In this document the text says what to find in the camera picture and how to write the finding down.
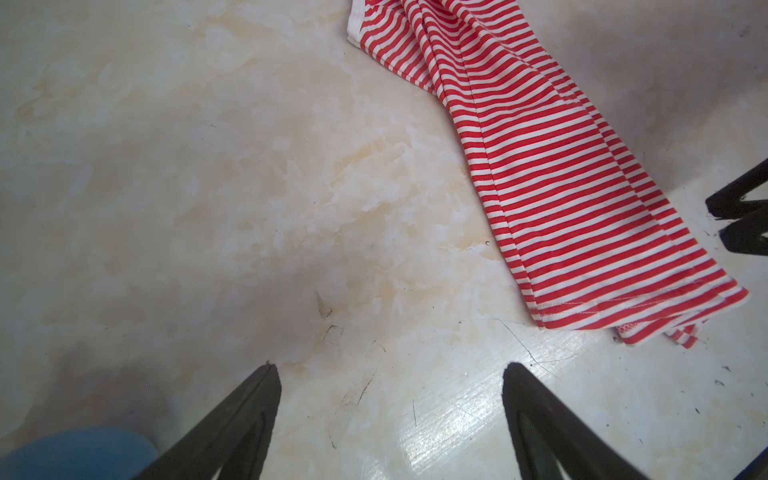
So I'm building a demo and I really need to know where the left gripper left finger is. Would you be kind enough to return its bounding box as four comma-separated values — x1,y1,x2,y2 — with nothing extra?
136,363,282,479

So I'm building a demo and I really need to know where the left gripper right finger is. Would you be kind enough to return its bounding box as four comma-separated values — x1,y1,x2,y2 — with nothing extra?
502,363,645,479

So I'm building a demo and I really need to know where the plush doll blue hat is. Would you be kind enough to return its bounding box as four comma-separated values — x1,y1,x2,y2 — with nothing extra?
1,428,159,479

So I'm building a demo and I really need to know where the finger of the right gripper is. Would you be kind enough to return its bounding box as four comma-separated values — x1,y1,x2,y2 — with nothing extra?
719,209,768,256
705,160,768,220

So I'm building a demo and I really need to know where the red white striped tank top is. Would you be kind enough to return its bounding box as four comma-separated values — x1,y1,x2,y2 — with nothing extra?
347,1,748,347

